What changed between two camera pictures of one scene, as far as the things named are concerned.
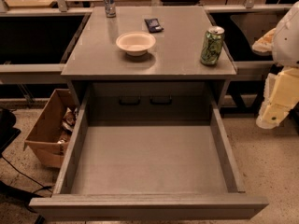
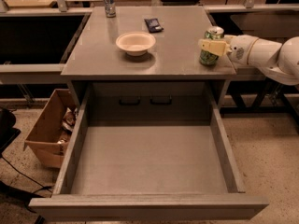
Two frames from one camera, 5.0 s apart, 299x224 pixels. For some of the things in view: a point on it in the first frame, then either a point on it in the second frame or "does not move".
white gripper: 287,42 -> 240,50
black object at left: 7,132 does not move
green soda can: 212,45 does not move
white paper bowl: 135,43 does not move
